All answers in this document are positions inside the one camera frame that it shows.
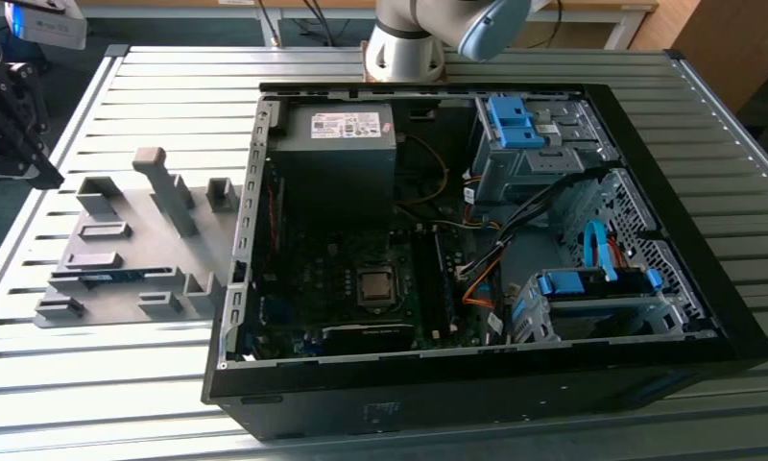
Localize blue RAM stick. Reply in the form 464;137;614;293
78;271;149;285

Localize grey parts rack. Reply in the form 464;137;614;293
32;146;241;329

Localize grey power supply unit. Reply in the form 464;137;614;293
272;103;401;217

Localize green motherboard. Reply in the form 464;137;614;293
248;225;488;359

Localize silver CPU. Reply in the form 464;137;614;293
360;272;397;301

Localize black graphics card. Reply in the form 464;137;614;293
319;320;417;356

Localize blue plastic drive carrier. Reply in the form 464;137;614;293
485;97;545;150

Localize tall metal drive cage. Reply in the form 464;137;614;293
469;95;623;206

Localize blue carrier with black disk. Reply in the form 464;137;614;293
536;268;666;299

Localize black open PC case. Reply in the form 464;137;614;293
201;81;768;441

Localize white-framed wooden desk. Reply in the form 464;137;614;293
76;0;659;50

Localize low metal disk bay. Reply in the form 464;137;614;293
508;268;719;345

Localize brown wooden cabinet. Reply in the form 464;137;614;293
630;0;768;114

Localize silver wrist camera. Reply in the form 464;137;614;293
2;0;89;50

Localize thin red wire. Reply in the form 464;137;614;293
267;182;281;252

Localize thin orange wire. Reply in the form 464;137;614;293
396;133;451;206

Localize multicolour power wires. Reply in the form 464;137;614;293
432;218;504;232

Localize orange flat data wire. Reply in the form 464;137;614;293
461;258;508;307

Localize black cable bundle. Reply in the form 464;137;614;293
465;170;607;279

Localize blue flat data wire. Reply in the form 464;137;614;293
582;219;620;282

